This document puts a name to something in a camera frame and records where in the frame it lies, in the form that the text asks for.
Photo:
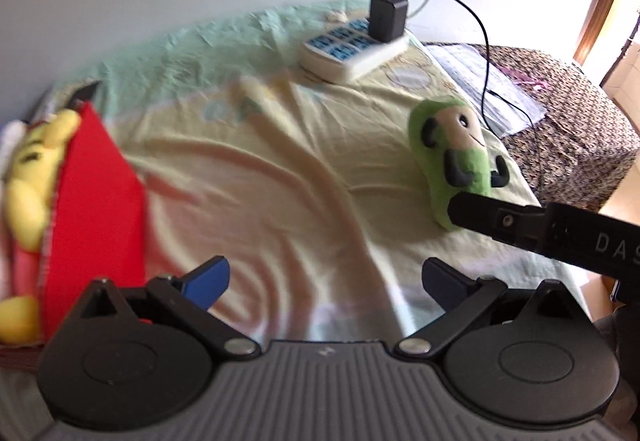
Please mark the clear plastic bag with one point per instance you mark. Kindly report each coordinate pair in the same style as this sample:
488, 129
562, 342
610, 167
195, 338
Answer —
460, 66

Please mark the black power adapter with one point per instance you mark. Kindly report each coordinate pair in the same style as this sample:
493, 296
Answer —
387, 18

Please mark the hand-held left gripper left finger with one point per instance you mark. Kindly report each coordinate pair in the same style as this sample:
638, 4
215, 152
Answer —
207, 281

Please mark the pale green printed bedsheet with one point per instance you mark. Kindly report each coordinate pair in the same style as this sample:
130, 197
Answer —
250, 201

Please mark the brown patterned cloth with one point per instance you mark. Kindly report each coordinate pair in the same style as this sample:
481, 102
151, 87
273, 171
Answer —
575, 121

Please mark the red cardboard box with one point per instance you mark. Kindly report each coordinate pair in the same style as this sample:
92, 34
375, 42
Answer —
95, 201

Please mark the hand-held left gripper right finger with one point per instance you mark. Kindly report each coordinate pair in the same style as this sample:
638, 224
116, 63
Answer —
440, 281

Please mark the white power strip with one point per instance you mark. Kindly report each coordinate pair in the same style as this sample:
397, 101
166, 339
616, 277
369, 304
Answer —
340, 63

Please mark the green plush toy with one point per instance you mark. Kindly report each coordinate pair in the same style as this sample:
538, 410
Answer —
445, 171

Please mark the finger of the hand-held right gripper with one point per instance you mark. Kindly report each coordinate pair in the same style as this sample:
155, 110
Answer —
480, 213

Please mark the yellow plush toy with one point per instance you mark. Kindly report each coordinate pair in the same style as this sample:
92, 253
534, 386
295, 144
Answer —
30, 161

